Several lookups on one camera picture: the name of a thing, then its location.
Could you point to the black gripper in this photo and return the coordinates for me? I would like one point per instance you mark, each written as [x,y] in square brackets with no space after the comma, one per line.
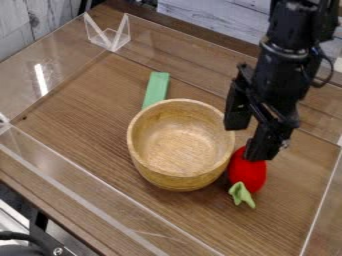
[266,92]

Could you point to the red plush fruit green stem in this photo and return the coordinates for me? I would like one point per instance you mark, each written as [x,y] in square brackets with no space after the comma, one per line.
[246,177]

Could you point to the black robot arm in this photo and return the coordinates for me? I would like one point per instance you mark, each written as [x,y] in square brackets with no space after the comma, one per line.
[301,24]

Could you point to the wooden bowl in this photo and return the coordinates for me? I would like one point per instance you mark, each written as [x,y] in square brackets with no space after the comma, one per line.
[179,146]

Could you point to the green rectangular block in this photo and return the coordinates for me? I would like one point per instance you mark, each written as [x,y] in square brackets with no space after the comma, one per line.
[157,88]

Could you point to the clear acrylic tray walls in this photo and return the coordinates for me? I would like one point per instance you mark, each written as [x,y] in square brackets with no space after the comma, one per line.
[70,96]

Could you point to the black metal table bracket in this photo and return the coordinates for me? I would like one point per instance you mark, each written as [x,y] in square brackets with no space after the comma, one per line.
[59,242]

